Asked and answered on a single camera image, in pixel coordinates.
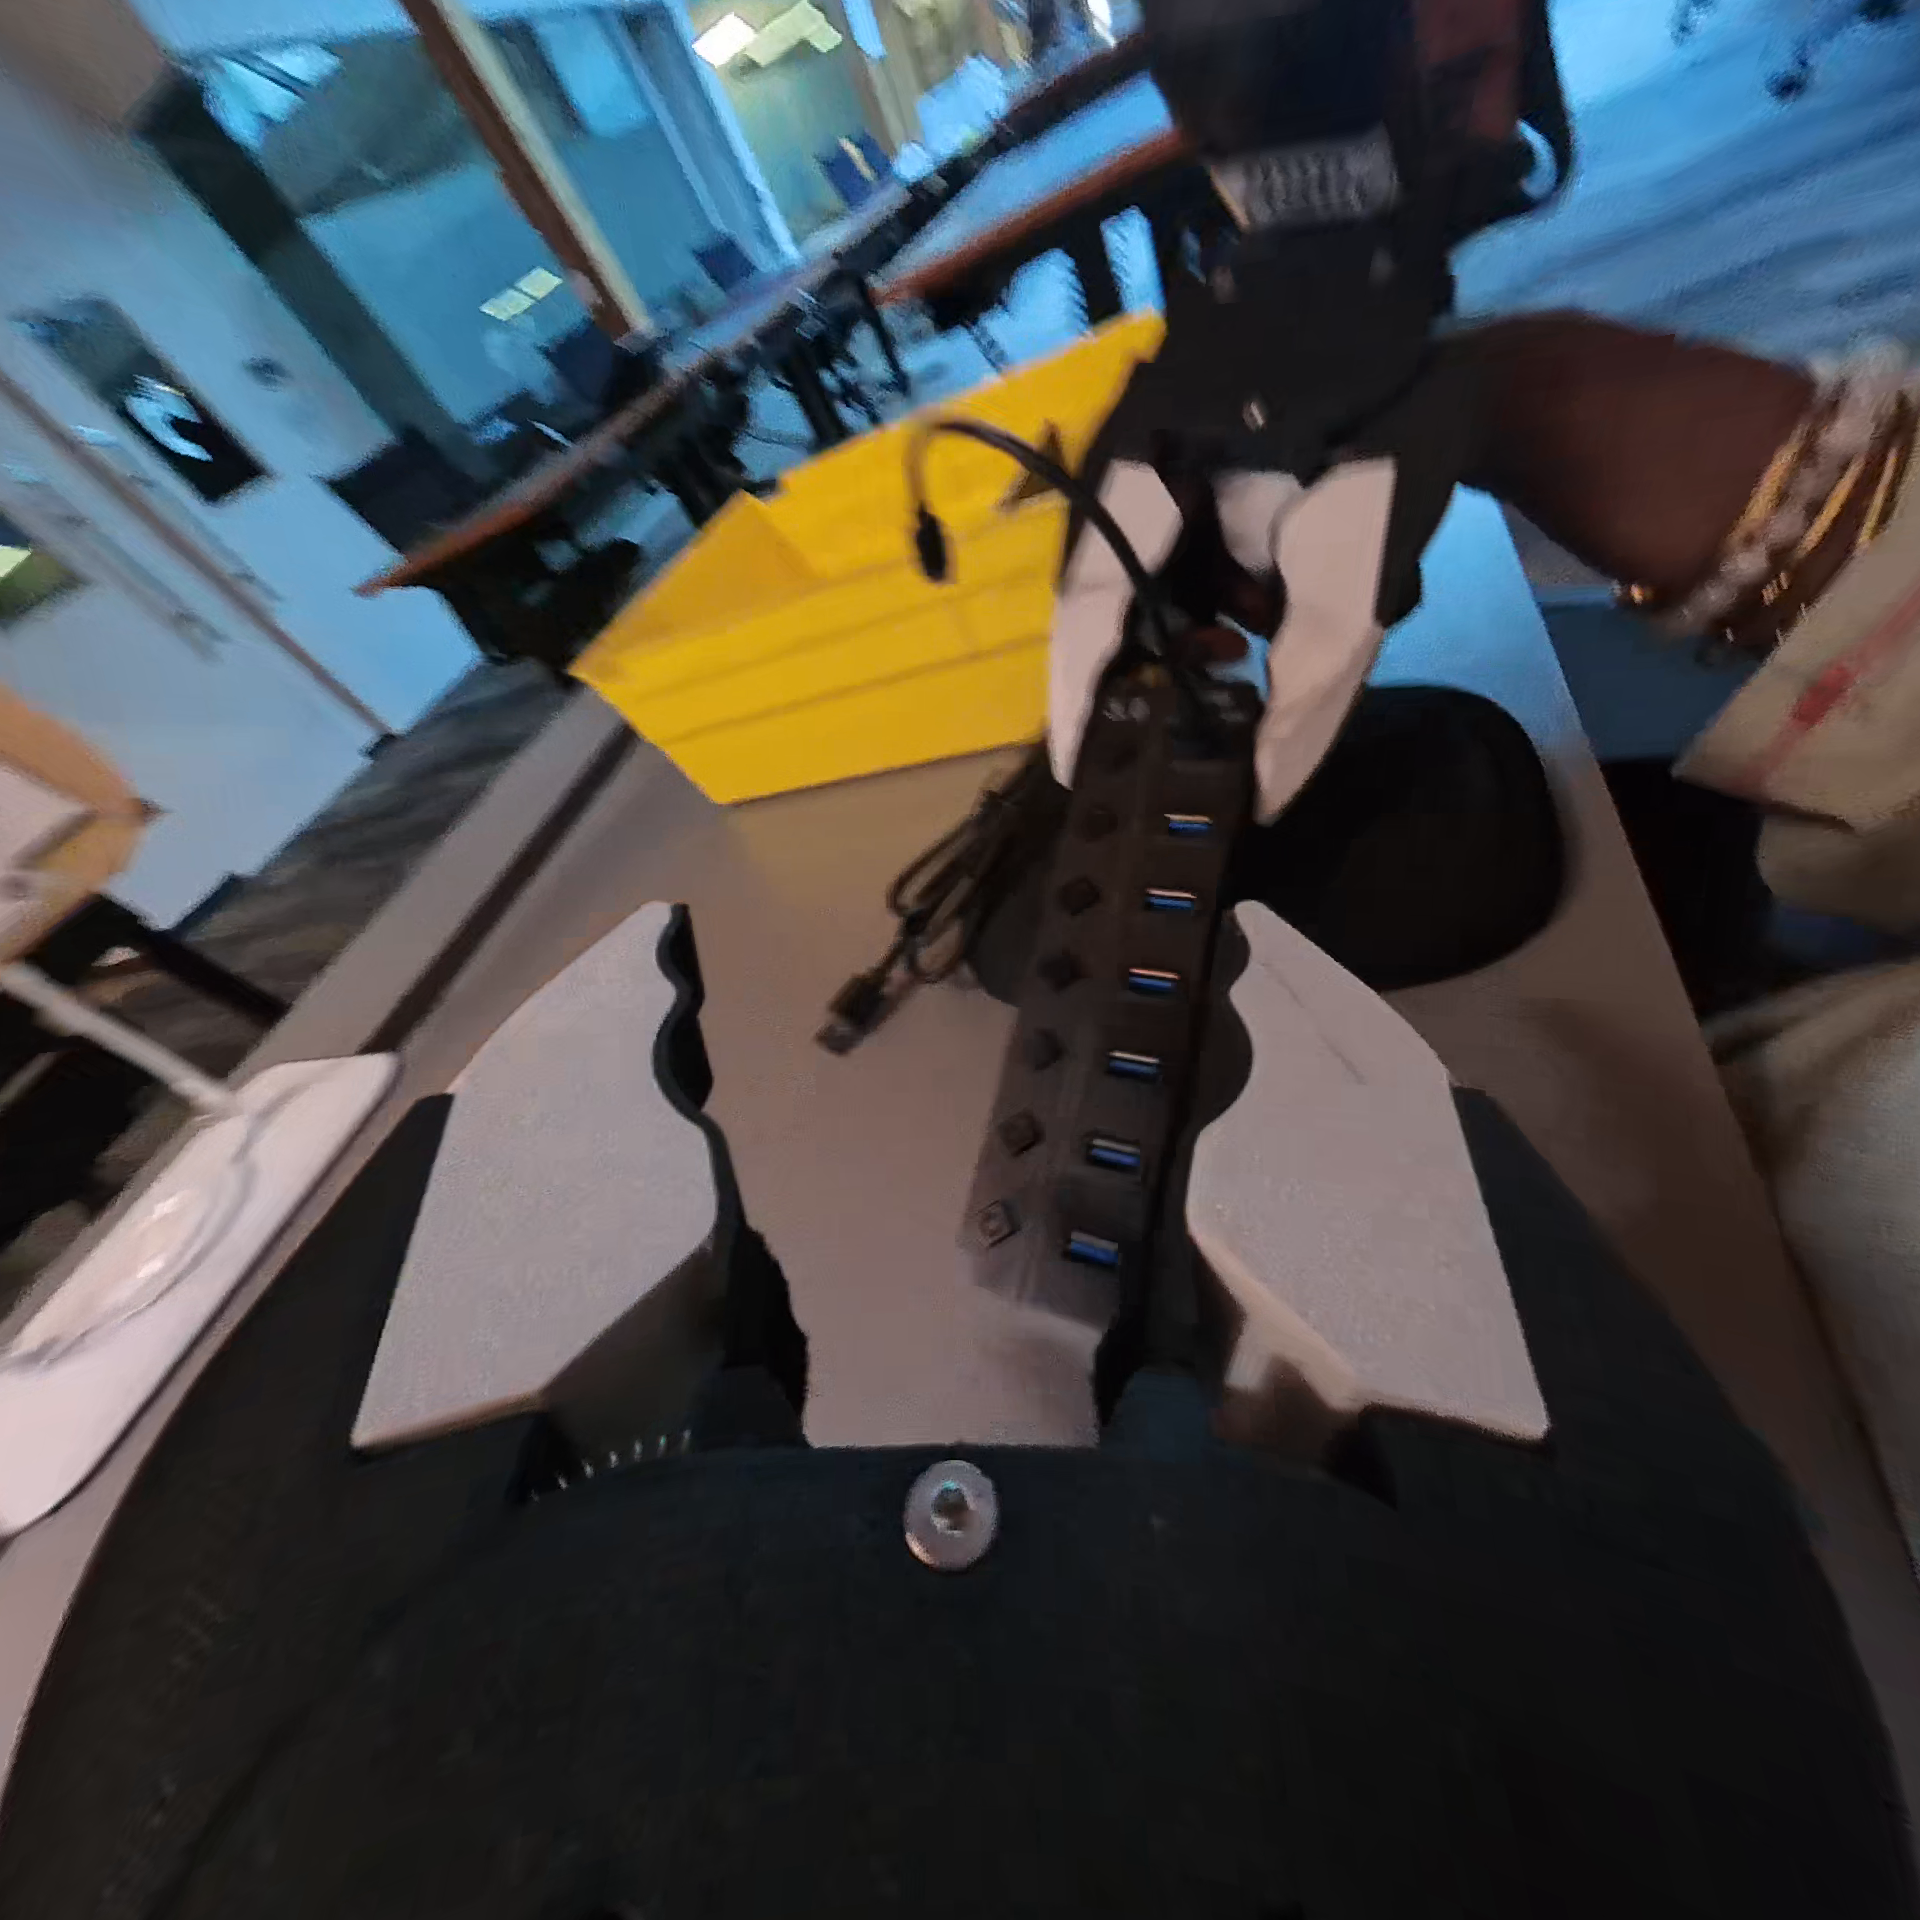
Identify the thin white rod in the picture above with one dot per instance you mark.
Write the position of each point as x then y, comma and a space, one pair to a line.
105, 1027

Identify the person's beige clothing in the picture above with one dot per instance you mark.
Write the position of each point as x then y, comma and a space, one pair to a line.
1829, 705

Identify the person's right forearm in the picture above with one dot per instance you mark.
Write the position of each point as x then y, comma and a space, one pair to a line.
1622, 450

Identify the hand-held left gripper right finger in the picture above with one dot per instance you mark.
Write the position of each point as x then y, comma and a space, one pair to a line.
1349, 1201

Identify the pale wooden stand piece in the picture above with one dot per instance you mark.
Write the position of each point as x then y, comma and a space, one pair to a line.
61, 764

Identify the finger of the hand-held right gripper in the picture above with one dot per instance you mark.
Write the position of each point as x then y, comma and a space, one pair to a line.
1335, 599
1109, 570

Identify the wooden-edged desk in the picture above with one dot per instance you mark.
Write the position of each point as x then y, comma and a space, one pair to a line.
600, 434
1035, 195

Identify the black office chair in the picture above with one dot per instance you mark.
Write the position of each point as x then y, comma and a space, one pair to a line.
541, 599

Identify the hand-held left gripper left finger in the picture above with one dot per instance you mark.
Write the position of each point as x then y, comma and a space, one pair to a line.
555, 1201

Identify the yellow plastic bin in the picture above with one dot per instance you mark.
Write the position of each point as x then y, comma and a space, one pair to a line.
840, 645

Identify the white flat device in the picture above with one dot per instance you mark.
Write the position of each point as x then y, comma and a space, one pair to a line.
181, 1244

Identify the person's right hand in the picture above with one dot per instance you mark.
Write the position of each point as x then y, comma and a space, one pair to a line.
1501, 90

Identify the black metal stand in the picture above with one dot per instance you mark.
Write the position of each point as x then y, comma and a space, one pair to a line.
181, 960

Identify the black usb hub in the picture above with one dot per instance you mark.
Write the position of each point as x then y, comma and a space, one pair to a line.
1103, 1096

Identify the black wall sign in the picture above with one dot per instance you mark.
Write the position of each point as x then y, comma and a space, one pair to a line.
166, 420

